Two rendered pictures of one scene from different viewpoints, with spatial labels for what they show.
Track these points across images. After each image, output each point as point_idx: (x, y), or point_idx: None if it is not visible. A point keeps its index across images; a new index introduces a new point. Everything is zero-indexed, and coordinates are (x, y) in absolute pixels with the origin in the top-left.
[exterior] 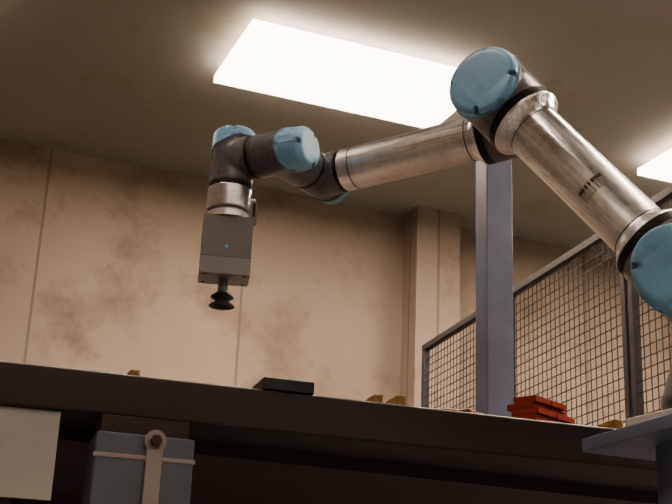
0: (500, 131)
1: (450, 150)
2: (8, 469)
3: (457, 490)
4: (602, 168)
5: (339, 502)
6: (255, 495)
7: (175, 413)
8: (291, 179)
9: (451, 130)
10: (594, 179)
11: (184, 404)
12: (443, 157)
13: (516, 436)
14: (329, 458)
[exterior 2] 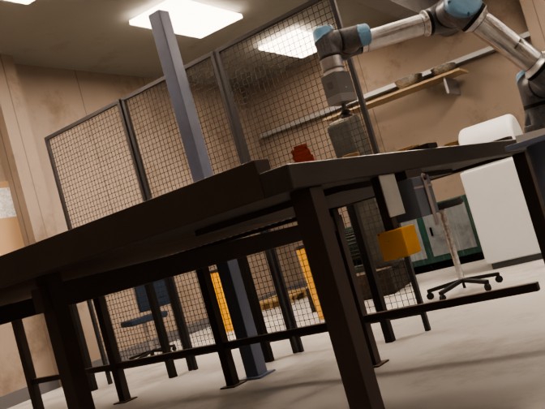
0: (475, 23)
1: (418, 31)
2: (393, 203)
3: None
4: (520, 36)
5: (330, 204)
6: None
7: (417, 165)
8: (354, 50)
9: (418, 21)
10: (520, 41)
11: (417, 160)
12: (414, 34)
13: (472, 151)
14: None
